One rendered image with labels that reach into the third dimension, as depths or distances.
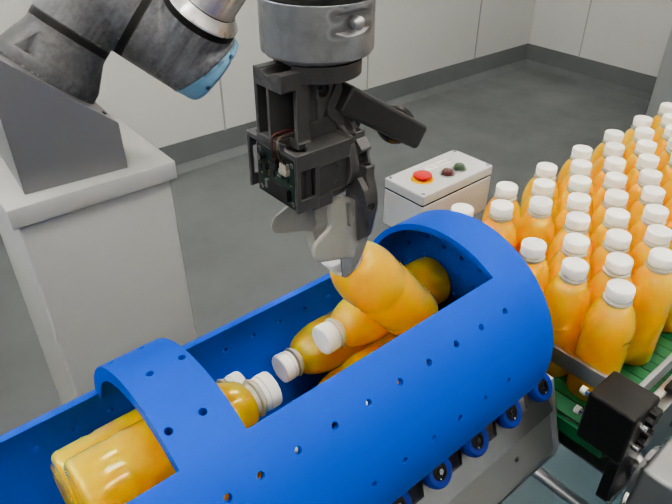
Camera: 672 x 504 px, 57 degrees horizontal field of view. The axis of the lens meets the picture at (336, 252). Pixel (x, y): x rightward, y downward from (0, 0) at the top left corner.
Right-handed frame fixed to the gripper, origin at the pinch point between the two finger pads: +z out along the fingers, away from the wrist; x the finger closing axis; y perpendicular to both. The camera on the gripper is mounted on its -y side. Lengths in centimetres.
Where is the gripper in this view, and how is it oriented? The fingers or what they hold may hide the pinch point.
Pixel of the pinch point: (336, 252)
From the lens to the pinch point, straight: 61.6
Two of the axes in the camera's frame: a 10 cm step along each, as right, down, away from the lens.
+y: -7.6, 3.6, -5.4
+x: 6.5, 4.3, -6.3
